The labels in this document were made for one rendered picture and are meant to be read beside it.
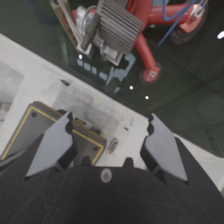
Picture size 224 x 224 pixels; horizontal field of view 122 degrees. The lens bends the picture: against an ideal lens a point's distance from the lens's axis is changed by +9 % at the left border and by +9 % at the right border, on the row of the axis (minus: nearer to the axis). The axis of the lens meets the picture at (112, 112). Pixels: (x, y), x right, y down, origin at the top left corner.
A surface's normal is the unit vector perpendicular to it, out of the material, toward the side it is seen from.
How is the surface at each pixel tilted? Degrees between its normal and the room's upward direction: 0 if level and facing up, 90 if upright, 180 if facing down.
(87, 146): 0
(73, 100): 0
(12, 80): 0
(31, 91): 10
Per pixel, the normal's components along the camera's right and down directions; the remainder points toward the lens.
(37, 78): -0.10, 0.00
